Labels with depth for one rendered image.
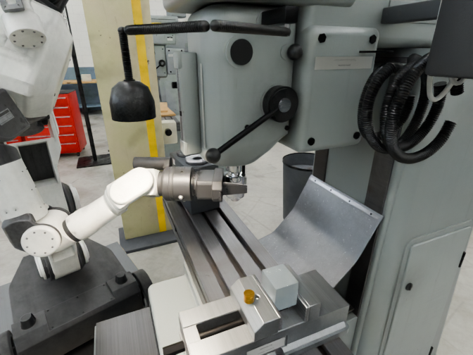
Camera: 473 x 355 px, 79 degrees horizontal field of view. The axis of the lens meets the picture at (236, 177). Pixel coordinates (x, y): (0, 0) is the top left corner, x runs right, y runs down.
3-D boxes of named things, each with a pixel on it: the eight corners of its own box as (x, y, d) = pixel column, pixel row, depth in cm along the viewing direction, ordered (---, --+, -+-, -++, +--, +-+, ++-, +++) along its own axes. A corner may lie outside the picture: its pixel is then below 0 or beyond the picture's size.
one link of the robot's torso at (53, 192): (25, 221, 114) (-16, 100, 99) (74, 207, 125) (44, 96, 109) (29, 235, 103) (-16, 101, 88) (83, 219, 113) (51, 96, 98)
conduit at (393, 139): (383, 173, 53) (410, 48, 44) (325, 148, 66) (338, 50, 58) (448, 160, 59) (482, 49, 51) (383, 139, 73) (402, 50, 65)
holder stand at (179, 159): (191, 215, 109) (187, 165, 101) (172, 193, 126) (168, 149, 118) (219, 208, 114) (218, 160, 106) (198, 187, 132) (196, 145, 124)
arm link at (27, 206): (12, 268, 65) (-43, 178, 58) (34, 241, 77) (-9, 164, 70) (65, 251, 67) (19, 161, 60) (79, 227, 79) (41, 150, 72)
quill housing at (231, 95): (214, 179, 59) (207, -2, 47) (188, 151, 77) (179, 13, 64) (293, 165, 66) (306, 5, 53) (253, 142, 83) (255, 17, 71)
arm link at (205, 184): (221, 177, 67) (169, 177, 67) (222, 213, 70) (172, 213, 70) (224, 159, 78) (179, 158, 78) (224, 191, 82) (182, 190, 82)
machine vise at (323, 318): (196, 399, 51) (191, 357, 47) (178, 330, 64) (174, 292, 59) (350, 332, 63) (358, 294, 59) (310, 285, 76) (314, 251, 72)
